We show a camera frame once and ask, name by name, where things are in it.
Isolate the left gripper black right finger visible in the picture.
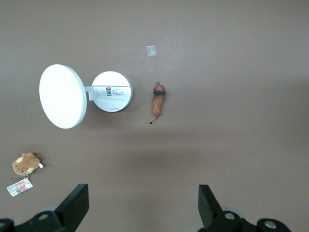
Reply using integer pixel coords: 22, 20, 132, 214
197, 184, 258, 232

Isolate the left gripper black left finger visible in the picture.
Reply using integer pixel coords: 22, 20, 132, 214
14, 183, 89, 232

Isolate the brown lion figurine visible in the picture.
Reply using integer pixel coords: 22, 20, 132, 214
149, 81, 167, 125

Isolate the brown table cover sheet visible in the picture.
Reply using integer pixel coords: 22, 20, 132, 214
0, 0, 309, 232

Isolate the brown plush keychain with tag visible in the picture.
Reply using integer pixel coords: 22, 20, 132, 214
6, 152, 44, 198

